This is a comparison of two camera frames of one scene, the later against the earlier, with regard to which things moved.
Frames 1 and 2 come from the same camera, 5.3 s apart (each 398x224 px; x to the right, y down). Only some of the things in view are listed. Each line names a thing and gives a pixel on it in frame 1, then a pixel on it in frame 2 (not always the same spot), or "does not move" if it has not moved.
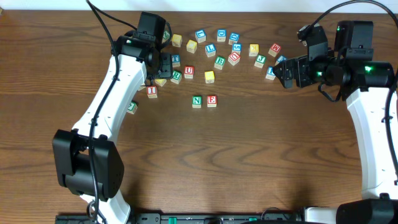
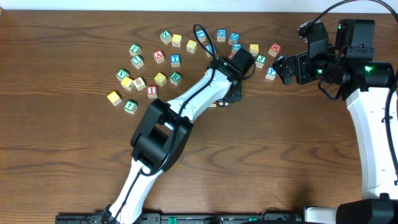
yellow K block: x=254 y=50 does not move
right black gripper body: x=298 y=72 does not move
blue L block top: x=200 y=36 does not move
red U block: x=188 y=71 -> x=214 y=104
